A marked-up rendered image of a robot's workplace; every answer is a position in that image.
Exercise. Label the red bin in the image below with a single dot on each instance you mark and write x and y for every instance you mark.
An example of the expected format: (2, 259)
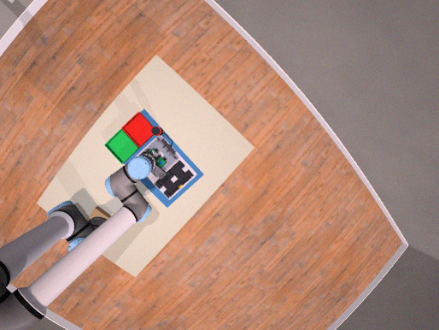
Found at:
(139, 129)

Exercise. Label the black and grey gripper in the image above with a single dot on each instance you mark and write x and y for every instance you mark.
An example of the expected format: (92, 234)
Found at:
(155, 154)

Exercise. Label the green bin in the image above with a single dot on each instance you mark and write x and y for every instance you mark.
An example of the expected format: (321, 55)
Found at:
(121, 146)

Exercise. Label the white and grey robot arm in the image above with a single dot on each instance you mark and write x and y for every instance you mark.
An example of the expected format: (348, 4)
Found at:
(26, 306)

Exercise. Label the green circuit board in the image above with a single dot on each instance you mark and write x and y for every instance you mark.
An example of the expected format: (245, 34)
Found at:
(161, 162)

